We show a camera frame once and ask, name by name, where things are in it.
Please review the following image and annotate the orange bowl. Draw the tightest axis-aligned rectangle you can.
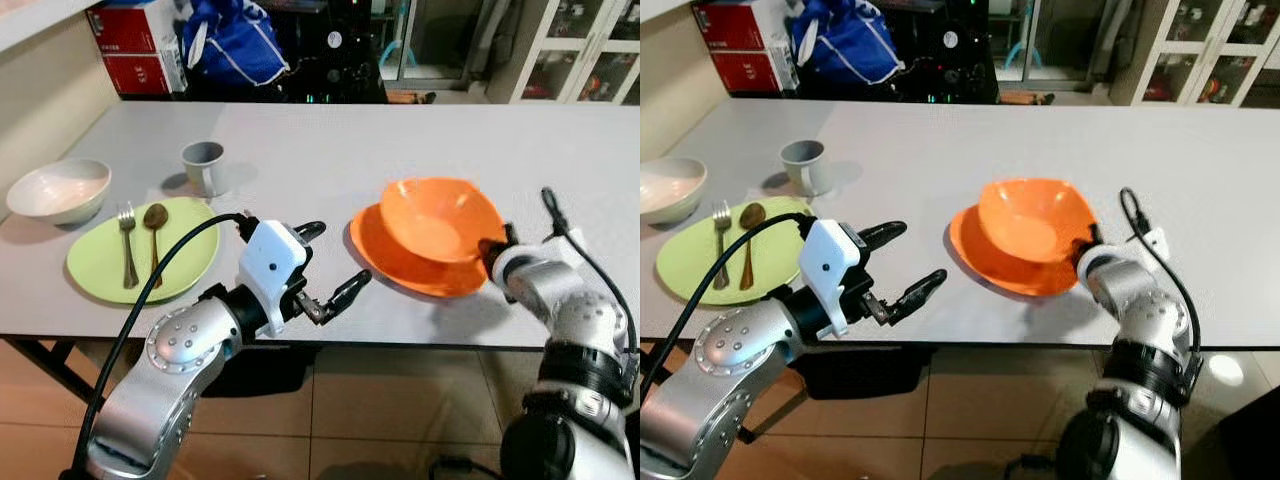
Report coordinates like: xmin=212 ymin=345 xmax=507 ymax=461
xmin=977 ymin=177 xmax=1099 ymax=264
xmin=379 ymin=177 xmax=508 ymax=266

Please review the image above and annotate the orange plate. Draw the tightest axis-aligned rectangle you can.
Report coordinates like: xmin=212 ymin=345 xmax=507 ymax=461
xmin=948 ymin=203 xmax=1086 ymax=298
xmin=350 ymin=203 xmax=491 ymax=299

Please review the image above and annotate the black bag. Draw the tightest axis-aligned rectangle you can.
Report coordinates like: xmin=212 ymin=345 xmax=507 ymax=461
xmin=800 ymin=345 xmax=926 ymax=401
xmin=205 ymin=343 xmax=306 ymax=399

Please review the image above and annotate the grey cup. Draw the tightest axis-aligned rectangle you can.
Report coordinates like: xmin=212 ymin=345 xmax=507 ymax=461
xmin=780 ymin=139 xmax=829 ymax=197
xmin=181 ymin=141 xmax=228 ymax=198

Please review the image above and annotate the brown spoon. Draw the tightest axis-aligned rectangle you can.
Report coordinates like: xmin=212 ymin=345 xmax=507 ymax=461
xmin=738 ymin=202 xmax=766 ymax=291
xmin=143 ymin=203 xmax=170 ymax=291

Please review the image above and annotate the silver fork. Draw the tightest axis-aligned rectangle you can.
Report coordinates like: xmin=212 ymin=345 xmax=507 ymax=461
xmin=117 ymin=203 xmax=139 ymax=290
xmin=711 ymin=201 xmax=734 ymax=291

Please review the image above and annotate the black computer case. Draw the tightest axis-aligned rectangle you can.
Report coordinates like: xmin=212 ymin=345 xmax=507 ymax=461
xmin=270 ymin=0 xmax=391 ymax=104
xmin=880 ymin=0 xmax=1001 ymax=104

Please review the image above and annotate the white ceramic bowl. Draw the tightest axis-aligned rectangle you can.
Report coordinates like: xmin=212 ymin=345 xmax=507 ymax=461
xmin=640 ymin=157 xmax=708 ymax=225
xmin=5 ymin=158 xmax=113 ymax=226

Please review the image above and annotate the blue bag with white trim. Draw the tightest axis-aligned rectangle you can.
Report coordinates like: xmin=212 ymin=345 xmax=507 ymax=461
xmin=180 ymin=0 xmax=291 ymax=89
xmin=790 ymin=0 xmax=906 ymax=86

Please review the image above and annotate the light green plate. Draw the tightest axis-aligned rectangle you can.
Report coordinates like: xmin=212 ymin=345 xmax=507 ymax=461
xmin=66 ymin=197 xmax=221 ymax=305
xmin=655 ymin=197 xmax=816 ymax=306

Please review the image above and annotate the red cardboard box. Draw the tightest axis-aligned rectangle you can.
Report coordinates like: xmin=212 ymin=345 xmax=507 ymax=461
xmin=88 ymin=3 xmax=171 ymax=56
xmin=103 ymin=50 xmax=188 ymax=97
xmin=692 ymin=3 xmax=776 ymax=53
xmin=710 ymin=50 xmax=798 ymax=95

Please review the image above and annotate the white glass door cabinet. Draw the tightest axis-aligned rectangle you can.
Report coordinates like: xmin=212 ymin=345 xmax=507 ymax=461
xmin=510 ymin=0 xmax=641 ymax=106
xmin=1140 ymin=0 xmax=1280 ymax=108

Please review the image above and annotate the glass sliding door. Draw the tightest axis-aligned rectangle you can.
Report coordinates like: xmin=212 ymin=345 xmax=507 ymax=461
xmin=375 ymin=0 xmax=501 ymax=86
xmin=990 ymin=0 xmax=1111 ymax=86

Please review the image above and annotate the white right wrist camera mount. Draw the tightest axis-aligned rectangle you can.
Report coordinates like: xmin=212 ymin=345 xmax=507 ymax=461
xmin=1078 ymin=228 xmax=1171 ymax=293
xmin=493 ymin=230 xmax=589 ymax=298

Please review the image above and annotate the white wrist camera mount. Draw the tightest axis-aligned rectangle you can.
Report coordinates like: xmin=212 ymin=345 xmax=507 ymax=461
xmin=237 ymin=220 xmax=309 ymax=311
xmin=493 ymin=230 xmax=589 ymax=298
xmin=797 ymin=219 xmax=869 ymax=311
xmin=1078 ymin=228 xmax=1171 ymax=293

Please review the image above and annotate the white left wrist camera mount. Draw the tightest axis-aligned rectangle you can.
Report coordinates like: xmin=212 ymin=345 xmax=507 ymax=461
xmin=237 ymin=220 xmax=309 ymax=311
xmin=797 ymin=219 xmax=869 ymax=311

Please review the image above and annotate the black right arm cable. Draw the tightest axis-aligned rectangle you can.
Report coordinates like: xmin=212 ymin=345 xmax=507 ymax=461
xmin=1118 ymin=187 xmax=1203 ymax=361
xmin=541 ymin=187 xmax=641 ymax=351

